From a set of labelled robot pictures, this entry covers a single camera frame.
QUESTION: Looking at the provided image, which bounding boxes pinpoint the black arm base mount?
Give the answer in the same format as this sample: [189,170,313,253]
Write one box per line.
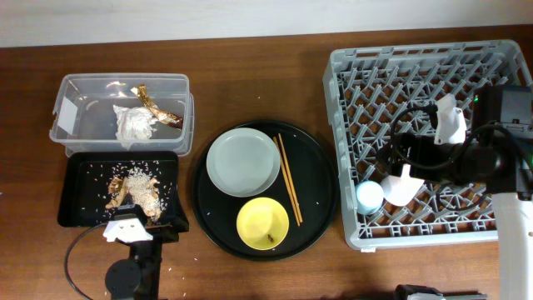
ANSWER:
[393,284,487,300]

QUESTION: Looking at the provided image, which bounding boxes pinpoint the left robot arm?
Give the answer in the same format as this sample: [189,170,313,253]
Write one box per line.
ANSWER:
[103,192,189,299]

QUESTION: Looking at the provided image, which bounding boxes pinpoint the grey plate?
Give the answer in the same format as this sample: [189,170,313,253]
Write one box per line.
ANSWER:
[207,127,281,198]

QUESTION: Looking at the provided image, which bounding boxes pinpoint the wooden chopstick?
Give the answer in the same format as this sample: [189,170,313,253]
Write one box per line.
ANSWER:
[277,133,303,224]
[272,137,301,227]

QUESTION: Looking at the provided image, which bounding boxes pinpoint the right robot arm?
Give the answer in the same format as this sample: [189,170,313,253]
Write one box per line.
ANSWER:
[376,85,532,299]

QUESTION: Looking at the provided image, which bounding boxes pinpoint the pink cup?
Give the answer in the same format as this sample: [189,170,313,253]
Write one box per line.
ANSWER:
[380,164,425,207]

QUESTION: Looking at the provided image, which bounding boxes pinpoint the round black tray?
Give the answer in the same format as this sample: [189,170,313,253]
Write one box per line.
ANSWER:
[191,120,340,262]

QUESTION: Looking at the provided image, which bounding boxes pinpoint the gold foil wrapper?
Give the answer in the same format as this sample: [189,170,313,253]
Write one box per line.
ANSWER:
[131,84,183,129]

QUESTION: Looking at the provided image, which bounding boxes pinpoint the yellow bowl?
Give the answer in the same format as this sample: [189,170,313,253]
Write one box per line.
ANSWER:
[236,197,290,251]

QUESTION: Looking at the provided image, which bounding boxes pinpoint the black rectangular tray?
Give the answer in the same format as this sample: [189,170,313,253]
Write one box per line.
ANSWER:
[57,152,179,228]

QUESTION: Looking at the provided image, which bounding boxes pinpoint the food scraps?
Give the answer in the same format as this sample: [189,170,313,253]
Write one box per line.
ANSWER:
[105,167,162,223]

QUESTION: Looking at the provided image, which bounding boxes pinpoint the white napkin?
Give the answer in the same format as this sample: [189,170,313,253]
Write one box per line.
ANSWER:
[113,105,158,150]

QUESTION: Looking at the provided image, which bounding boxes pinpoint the grey dishwasher rack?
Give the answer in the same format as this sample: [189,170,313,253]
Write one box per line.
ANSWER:
[323,40,532,252]

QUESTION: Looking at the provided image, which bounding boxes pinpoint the clear plastic bin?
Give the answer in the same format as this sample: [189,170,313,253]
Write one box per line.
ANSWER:
[49,72,194,156]

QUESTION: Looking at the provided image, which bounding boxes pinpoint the blue cup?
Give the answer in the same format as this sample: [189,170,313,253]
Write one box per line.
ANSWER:
[355,181,384,215]

